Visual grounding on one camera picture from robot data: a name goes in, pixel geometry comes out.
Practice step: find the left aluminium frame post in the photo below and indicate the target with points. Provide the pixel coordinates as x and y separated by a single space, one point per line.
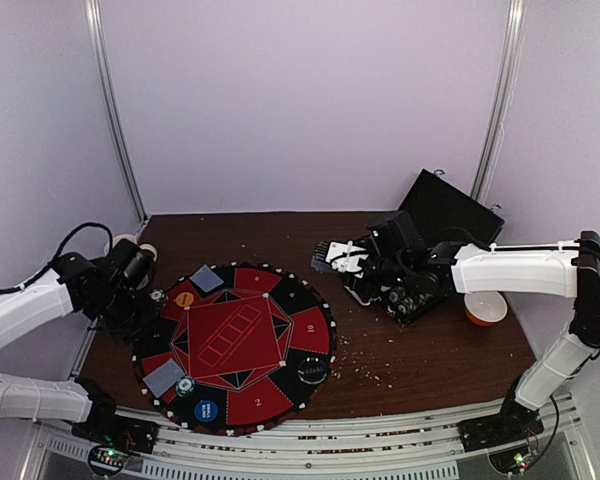
96 32

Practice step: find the right aluminium frame post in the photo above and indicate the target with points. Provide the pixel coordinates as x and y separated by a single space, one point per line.
504 92

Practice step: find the aluminium frame post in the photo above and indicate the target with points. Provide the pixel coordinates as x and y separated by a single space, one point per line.
96 32
504 92

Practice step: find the poker chip stack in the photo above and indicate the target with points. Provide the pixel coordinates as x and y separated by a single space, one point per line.
185 386
159 298

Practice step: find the back right chip row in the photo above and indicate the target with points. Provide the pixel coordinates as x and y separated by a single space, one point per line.
404 302

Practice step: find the orange big blind button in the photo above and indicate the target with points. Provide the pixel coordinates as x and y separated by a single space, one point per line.
185 299

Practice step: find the blue small blind button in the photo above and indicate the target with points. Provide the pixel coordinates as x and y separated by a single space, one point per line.
206 411

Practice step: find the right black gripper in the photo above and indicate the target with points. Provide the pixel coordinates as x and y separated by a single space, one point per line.
368 279

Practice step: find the front right chip row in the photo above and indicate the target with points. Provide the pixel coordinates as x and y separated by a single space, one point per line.
407 319

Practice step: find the front aluminium rail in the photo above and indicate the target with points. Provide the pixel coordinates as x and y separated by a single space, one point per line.
422 445

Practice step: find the chip row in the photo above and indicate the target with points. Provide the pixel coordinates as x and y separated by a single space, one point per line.
407 319
404 302

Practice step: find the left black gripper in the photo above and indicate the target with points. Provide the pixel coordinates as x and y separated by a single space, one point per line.
149 317

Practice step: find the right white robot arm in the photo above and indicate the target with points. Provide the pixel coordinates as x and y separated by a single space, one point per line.
568 269

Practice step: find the orange white bowl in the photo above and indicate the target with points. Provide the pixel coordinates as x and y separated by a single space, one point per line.
485 308

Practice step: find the clear dealer button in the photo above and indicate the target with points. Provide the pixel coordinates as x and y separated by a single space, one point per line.
312 371

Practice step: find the black poker chip case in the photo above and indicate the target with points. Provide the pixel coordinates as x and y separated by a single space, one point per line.
446 218

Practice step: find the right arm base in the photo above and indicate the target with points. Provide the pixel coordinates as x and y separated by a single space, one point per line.
496 430

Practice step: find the dealt playing card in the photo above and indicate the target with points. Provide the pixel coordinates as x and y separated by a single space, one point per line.
159 381
206 279

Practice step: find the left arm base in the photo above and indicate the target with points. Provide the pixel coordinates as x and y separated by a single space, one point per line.
122 433

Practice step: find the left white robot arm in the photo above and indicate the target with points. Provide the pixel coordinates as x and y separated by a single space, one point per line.
65 289

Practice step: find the round red black poker mat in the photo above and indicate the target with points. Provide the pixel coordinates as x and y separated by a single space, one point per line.
242 344

